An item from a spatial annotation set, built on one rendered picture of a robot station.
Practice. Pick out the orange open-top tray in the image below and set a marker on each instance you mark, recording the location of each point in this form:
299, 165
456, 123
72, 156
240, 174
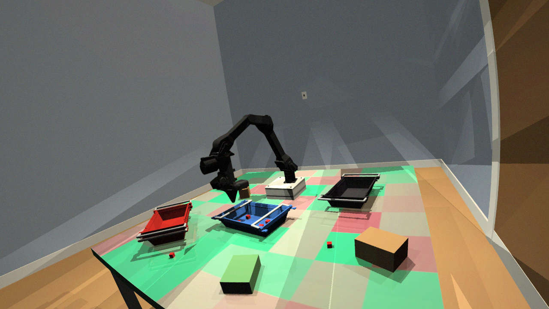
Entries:
244, 193

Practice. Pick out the orange rectangular block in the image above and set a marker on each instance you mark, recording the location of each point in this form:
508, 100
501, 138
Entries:
381, 248

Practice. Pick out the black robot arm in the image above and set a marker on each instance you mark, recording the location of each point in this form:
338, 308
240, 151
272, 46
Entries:
219, 157

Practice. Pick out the green rectangular block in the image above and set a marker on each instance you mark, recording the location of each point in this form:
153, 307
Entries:
241, 274

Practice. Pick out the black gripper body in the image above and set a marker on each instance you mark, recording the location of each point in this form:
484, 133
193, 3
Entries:
238, 185

